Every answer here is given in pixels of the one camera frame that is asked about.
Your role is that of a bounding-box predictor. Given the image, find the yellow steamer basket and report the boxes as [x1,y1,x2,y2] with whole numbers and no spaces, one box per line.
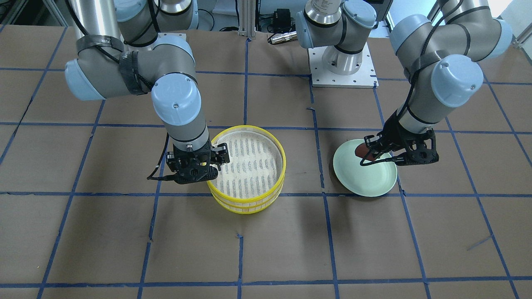
[208,125,287,199]
[207,182,283,214]

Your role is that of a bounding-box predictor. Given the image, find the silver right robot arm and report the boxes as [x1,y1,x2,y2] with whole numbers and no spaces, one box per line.
[64,0,230,185]

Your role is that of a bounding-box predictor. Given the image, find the aluminium frame post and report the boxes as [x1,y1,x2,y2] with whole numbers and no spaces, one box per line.
[237,0,258,40]

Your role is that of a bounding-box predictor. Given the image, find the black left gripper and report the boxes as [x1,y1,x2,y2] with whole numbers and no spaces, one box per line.
[364,110,439,165]

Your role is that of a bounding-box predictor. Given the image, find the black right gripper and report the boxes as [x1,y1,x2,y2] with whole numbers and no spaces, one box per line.
[166,143,230,185]

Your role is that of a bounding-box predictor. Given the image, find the black power adapter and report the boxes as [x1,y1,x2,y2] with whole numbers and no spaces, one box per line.
[272,8,291,28]

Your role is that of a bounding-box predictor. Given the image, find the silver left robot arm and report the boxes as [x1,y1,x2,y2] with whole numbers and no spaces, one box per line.
[295,0,513,166]

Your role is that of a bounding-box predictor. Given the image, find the mint green plate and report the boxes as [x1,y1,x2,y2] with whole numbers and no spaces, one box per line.
[333,139,397,197]

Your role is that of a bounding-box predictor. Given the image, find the brown steamed bun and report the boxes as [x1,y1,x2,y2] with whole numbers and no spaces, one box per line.
[355,143,376,162]

